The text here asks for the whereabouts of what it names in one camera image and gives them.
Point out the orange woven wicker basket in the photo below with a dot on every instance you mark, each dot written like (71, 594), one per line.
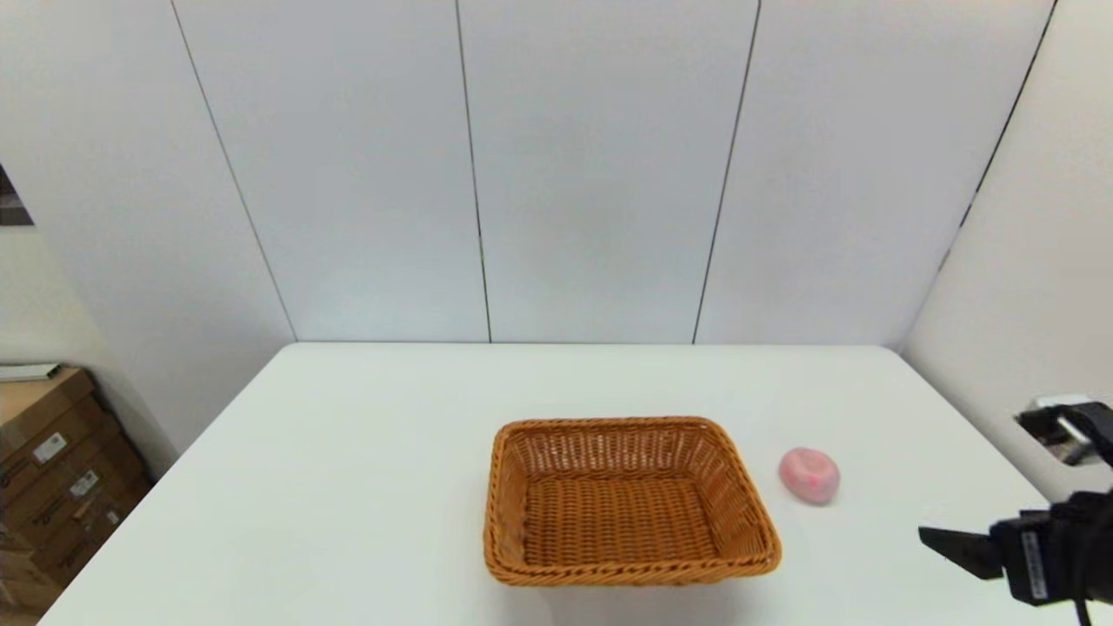
(626, 522)

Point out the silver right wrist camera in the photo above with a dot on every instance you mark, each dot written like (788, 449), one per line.
(1056, 430)

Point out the cardboard box with white label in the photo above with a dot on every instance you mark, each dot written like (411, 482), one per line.
(96, 500)
(39, 409)

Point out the dark wall frame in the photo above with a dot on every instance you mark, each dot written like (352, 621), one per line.
(10, 204)

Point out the flat white board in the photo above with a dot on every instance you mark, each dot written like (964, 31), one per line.
(26, 372)

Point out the pink round doughnut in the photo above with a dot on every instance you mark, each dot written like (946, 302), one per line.
(810, 476)

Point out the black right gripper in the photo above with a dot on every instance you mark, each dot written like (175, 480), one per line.
(1061, 552)

